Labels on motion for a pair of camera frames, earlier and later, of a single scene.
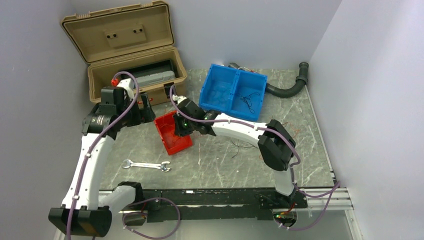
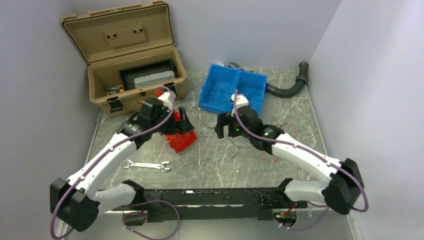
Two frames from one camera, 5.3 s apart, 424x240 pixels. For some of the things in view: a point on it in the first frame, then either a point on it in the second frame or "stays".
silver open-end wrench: [160, 165] stays
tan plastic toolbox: [134, 43] stays
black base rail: [215, 205] stays
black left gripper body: [132, 118] to [171, 126]
